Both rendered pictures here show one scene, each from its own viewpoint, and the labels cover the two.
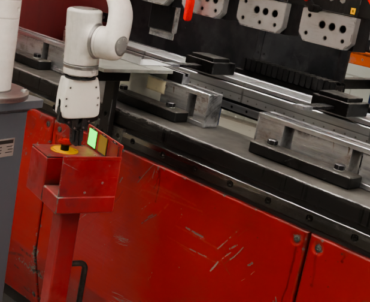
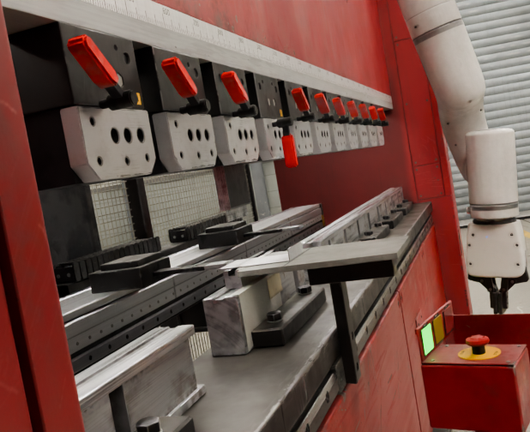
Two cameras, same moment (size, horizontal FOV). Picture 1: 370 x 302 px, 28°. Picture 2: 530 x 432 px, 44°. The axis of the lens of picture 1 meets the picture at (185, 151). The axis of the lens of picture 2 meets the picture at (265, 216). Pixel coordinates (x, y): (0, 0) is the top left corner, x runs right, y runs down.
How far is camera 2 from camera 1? 2.89 m
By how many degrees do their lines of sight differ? 110
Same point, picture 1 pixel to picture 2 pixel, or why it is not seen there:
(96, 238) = not seen: outside the picture
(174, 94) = (286, 281)
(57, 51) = (146, 380)
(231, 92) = (165, 292)
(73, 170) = (520, 332)
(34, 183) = (528, 405)
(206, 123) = not seen: hidden behind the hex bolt
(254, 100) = (183, 284)
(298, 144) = not seen: hidden behind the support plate
